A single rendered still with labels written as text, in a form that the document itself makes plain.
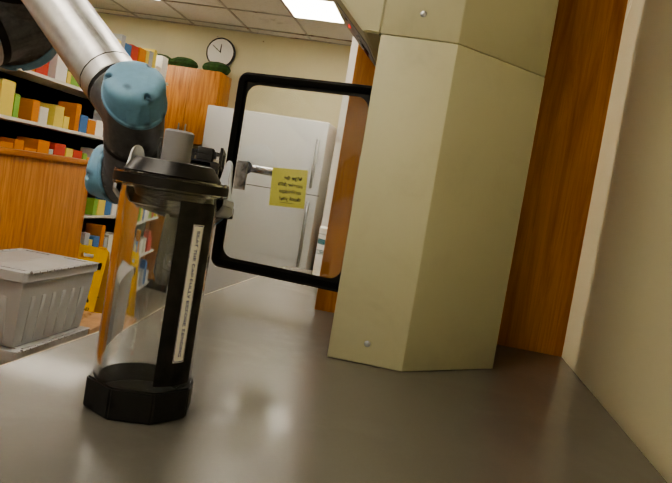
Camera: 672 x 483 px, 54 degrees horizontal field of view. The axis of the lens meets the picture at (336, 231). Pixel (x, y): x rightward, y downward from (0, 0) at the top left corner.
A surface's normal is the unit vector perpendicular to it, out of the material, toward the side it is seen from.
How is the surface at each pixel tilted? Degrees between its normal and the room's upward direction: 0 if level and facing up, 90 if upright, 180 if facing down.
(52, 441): 0
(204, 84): 90
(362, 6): 90
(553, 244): 90
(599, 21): 90
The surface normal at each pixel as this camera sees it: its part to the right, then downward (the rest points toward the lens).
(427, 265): 0.58, 0.14
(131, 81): 0.25, -0.61
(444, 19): -0.15, 0.03
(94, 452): 0.16, -0.99
